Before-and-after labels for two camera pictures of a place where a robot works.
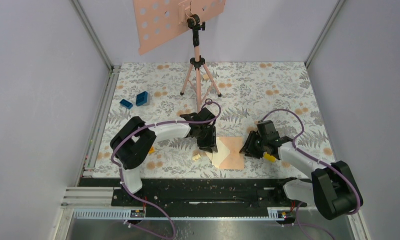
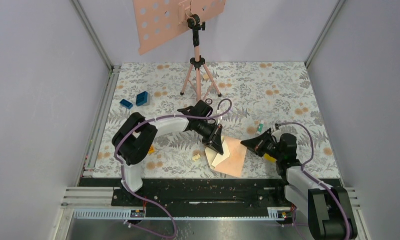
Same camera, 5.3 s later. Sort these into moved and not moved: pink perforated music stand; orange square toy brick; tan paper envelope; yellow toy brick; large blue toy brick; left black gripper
Moved: left black gripper; tan paper envelope
Not moved: large blue toy brick; orange square toy brick; yellow toy brick; pink perforated music stand
